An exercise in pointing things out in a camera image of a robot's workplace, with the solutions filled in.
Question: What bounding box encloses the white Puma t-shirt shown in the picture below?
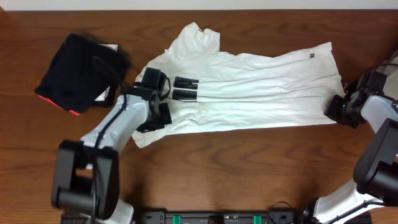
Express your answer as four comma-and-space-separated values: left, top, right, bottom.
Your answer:
132, 23, 343, 148

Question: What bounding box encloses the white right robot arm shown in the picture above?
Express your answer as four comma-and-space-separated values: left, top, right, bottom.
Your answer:
311, 95, 397, 223

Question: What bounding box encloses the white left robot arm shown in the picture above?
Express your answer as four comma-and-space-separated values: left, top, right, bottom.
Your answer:
51, 83, 171, 223

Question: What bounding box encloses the folded white garment under black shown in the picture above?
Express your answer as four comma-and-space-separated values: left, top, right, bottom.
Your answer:
95, 44, 118, 103

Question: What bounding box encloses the grey cloth at right edge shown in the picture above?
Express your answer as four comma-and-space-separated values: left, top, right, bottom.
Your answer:
383, 65, 398, 100

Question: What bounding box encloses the red garment edge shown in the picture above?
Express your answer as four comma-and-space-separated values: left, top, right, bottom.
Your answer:
38, 95, 80, 116

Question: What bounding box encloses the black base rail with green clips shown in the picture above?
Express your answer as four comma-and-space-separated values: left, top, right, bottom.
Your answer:
132, 201, 311, 224

